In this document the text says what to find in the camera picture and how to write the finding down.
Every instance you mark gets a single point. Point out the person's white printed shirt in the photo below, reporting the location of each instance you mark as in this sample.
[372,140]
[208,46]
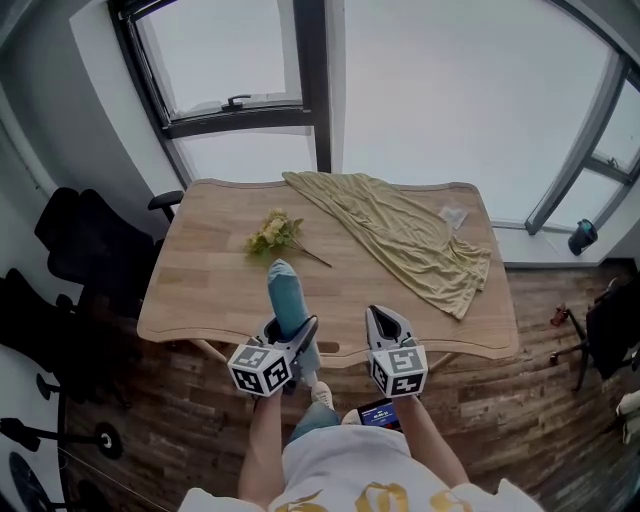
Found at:
[350,475]

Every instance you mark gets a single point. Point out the person's blue jeans leg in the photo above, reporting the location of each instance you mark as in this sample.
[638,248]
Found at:
[315,422]

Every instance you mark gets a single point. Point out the yellow artificial flower bouquet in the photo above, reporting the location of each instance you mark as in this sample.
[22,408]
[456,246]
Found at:
[272,232]

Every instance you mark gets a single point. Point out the black office chair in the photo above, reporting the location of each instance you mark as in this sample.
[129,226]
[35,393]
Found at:
[35,325]
[610,330]
[95,250]

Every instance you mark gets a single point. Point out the yellow-green cloth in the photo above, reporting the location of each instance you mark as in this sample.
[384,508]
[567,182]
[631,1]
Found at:
[400,225]

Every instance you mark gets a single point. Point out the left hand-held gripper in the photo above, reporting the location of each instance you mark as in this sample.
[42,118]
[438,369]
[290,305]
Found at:
[260,370]

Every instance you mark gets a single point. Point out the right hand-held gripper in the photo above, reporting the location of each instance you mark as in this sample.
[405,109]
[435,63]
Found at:
[400,372]

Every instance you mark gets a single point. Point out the black device with screen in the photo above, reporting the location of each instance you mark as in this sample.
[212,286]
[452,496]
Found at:
[379,416]

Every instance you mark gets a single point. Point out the black window frame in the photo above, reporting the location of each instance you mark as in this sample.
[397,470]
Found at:
[312,75]

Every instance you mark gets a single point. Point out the black wheeled stand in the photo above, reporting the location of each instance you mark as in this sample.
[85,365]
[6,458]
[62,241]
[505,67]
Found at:
[62,420]

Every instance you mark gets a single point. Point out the person's left forearm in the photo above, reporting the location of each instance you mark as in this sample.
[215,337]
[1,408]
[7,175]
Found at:
[262,445]

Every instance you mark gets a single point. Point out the small red-brown object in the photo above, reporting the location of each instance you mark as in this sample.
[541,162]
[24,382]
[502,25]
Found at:
[559,315]

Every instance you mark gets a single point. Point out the clear plastic packet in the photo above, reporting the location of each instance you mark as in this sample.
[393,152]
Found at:
[454,215]

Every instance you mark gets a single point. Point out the wooden table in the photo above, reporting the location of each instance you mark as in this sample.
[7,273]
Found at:
[200,280]

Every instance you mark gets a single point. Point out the person's white shoe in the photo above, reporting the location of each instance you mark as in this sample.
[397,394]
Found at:
[322,396]
[351,417]

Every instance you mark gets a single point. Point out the white appliance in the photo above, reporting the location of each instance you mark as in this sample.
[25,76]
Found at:
[630,417]

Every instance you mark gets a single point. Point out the grey window frame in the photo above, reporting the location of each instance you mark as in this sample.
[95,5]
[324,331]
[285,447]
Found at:
[575,160]

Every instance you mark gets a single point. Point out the dark teal water bottle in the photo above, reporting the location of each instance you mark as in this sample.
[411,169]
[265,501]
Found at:
[581,237]

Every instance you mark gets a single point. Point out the person's right forearm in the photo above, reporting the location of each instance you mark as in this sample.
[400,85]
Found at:
[430,440]

